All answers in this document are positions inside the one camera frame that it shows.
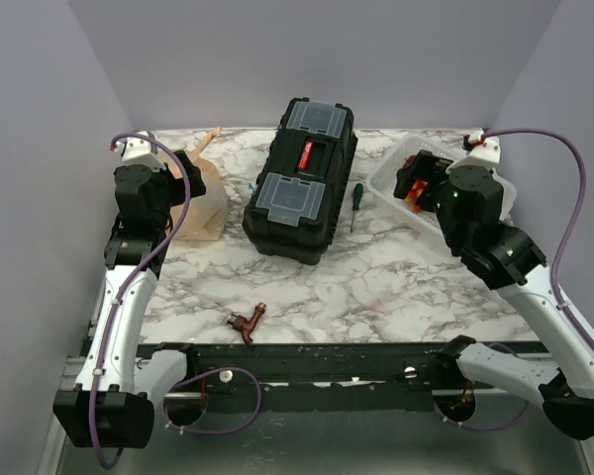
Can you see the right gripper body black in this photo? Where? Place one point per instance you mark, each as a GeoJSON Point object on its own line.
{"type": "Point", "coordinates": [427, 167]}

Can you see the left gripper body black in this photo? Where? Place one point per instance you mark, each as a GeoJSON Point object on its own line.
{"type": "Point", "coordinates": [173, 190]}

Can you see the translucent orange plastic bag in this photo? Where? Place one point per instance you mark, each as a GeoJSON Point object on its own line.
{"type": "Point", "coordinates": [207, 214]}

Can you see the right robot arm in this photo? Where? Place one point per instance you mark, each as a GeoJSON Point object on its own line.
{"type": "Point", "coordinates": [467, 201]}

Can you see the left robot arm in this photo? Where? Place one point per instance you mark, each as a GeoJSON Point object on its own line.
{"type": "Point", "coordinates": [113, 400]}

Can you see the red yellow cherry bunch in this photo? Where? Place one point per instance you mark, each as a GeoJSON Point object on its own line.
{"type": "Point", "coordinates": [414, 194]}

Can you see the white plastic basket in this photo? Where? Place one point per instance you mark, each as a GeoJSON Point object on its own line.
{"type": "Point", "coordinates": [381, 182]}

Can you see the black plastic toolbox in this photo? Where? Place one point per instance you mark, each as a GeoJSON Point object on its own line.
{"type": "Point", "coordinates": [299, 192]}

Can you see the brown faucet tap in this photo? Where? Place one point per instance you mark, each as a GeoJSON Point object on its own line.
{"type": "Point", "coordinates": [245, 326]}

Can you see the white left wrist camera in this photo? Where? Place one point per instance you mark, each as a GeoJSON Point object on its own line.
{"type": "Point", "coordinates": [138, 152]}

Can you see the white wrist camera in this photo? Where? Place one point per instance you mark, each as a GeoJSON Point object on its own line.
{"type": "Point", "coordinates": [481, 151]}
{"type": "Point", "coordinates": [138, 152]}

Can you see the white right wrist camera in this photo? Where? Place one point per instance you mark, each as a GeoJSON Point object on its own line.
{"type": "Point", "coordinates": [481, 151]}

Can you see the green handled screwdriver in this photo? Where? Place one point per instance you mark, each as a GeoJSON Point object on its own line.
{"type": "Point", "coordinates": [357, 195]}

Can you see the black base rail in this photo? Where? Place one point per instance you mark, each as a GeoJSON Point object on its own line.
{"type": "Point", "coordinates": [322, 377]}

